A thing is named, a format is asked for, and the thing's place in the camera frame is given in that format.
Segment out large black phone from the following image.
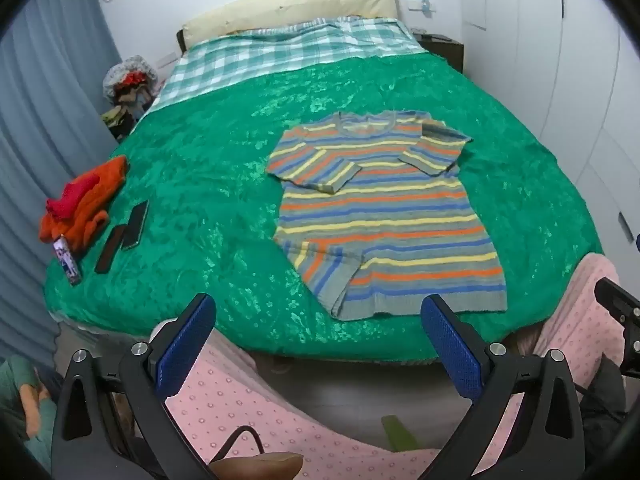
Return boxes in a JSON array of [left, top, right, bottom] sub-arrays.
[[120, 200, 150, 251]]

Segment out pile of clothes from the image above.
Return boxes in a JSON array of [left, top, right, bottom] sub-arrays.
[[101, 55, 160, 142]]

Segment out small printed can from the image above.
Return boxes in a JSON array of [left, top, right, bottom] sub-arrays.
[[52, 234, 82, 287]]

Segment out striped knit shirt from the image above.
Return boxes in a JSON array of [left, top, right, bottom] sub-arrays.
[[265, 110, 508, 322]]

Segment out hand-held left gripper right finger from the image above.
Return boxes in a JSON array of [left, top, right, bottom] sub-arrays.
[[420, 294, 587, 480]]

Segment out person's left hand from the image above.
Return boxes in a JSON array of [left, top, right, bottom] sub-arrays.
[[209, 452, 304, 480]]

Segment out grey curtain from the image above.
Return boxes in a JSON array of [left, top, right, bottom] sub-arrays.
[[0, 0, 123, 356]]

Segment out green slipper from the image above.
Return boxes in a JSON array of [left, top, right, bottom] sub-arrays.
[[381, 414, 422, 453]]

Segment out white wardrobe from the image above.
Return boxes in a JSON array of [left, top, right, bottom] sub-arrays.
[[455, 0, 640, 261]]

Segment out green checked bed sheet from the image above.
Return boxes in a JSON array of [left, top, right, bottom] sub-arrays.
[[150, 16, 428, 113]]

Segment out orange cloth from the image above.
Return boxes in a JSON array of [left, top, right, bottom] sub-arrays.
[[39, 155, 130, 253]]

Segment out dark wooden nightstand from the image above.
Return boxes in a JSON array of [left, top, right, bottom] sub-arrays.
[[412, 30, 465, 73]]

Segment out pink dotted pants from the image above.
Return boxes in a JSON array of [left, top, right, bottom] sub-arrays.
[[112, 252, 628, 480]]

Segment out green bedspread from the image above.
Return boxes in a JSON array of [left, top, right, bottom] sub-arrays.
[[44, 52, 603, 363]]

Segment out red cloth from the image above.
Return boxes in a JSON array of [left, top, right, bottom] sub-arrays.
[[46, 174, 101, 221]]

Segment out black cable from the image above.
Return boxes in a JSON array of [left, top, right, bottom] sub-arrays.
[[210, 425, 268, 467]]

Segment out cream pillow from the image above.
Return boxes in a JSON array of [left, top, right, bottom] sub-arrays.
[[181, 0, 400, 46]]

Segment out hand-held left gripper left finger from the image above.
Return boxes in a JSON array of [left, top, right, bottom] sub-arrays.
[[50, 292, 218, 480]]

